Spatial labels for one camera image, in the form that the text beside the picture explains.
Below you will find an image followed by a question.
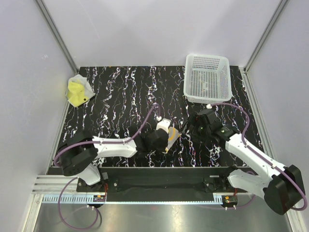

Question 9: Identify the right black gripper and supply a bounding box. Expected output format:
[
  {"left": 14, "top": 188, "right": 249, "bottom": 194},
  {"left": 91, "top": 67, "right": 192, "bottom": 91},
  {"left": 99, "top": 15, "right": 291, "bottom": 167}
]
[{"left": 179, "top": 113, "right": 211, "bottom": 146}]

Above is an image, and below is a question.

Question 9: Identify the orange towel with grey pattern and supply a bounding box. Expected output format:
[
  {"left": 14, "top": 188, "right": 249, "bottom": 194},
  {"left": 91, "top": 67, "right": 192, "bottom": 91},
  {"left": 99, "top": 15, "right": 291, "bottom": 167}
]
[{"left": 164, "top": 127, "right": 182, "bottom": 154}]

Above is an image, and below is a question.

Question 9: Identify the yellow and grey towel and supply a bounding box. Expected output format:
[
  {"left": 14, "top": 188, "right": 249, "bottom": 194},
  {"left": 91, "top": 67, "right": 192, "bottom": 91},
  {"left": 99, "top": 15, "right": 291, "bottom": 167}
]
[{"left": 66, "top": 74, "right": 95, "bottom": 108}]

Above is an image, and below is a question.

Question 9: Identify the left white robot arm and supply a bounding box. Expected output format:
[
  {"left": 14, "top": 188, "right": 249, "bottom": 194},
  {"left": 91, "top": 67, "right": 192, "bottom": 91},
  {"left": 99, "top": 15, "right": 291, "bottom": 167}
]
[{"left": 54, "top": 129, "right": 169, "bottom": 191}]

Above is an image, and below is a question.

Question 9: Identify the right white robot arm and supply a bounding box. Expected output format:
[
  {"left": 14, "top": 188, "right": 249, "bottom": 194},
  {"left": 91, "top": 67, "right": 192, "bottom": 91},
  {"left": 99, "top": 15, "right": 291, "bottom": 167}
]
[{"left": 183, "top": 109, "right": 308, "bottom": 215}]

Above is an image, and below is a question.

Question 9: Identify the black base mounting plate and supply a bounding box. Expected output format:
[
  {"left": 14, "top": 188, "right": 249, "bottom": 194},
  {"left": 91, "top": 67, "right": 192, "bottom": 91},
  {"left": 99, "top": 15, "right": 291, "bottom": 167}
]
[{"left": 77, "top": 167, "right": 235, "bottom": 200}]

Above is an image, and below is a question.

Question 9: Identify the white perforated plastic basket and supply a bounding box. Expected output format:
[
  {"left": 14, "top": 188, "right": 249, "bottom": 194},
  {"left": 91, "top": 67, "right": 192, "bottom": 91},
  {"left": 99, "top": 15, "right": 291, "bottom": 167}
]
[{"left": 183, "top": 54, "right": 232, "bottom": 104}]

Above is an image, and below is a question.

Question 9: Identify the right connector block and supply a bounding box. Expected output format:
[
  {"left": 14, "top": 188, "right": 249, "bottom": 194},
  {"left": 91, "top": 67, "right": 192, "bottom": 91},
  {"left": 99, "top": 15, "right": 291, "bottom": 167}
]
[{"left": 223, "top": 195, "right": 238, "bottom": 204}]

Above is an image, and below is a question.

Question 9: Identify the connector block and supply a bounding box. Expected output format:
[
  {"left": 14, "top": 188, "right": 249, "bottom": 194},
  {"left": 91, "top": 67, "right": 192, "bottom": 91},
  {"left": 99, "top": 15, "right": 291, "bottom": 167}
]
[
  {"left": 223, "top": 195, "right": 238, "bottom": 204},
  {"left": 93, "top": 195, "right": 106, "bottom": 203}
]

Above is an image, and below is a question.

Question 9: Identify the left connector block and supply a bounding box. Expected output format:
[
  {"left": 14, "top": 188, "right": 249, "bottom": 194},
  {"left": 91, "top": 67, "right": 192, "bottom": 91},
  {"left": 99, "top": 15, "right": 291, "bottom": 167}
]
[{"left": 93, "top": 195, "right": 106, "bottom": 203}]

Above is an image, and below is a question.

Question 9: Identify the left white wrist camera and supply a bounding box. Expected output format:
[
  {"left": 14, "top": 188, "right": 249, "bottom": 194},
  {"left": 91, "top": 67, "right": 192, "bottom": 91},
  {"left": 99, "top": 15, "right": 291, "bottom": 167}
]
[{"left": 156, "top": 116, "right": 171, "bottom": 133}]

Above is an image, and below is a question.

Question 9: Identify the white slotted cable duct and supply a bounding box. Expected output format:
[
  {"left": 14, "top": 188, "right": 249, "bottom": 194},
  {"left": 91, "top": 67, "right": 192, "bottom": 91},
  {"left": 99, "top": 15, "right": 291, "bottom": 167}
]
[{"left": 42, "top": 194, "right": 223, "bottom": 205}]

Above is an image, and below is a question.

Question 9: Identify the aluminium cross rail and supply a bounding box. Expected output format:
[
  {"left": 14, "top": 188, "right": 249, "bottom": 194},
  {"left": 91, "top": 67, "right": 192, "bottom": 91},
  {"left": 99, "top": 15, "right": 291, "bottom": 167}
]
[{"left": 32, "top": 175, "right": 84, "bottom": 194}]

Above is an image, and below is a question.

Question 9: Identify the right aluminium frame post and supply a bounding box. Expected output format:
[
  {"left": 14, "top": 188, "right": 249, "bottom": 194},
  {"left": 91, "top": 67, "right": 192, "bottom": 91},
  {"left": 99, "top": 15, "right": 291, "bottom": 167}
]
[{"left": 243, "top": 0, "right": 289, "bottom": 73}]

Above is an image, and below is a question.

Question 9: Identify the aluminium frame post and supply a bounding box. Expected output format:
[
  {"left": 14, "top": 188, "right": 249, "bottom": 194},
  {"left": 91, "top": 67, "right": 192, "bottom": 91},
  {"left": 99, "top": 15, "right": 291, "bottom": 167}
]
[
  {"left": 34, "top": 0, "right": 79, "bottom": 74},
  {"left": 243, "top": 0, "right": 289, "bottom": 73}
]

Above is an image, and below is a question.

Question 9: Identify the left aluminium frame post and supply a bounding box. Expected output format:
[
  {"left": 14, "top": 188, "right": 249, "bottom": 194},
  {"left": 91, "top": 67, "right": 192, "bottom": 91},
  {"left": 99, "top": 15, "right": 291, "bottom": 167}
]
[{"left": 34, "top": 0, "right": 79, "bottom": 74}]

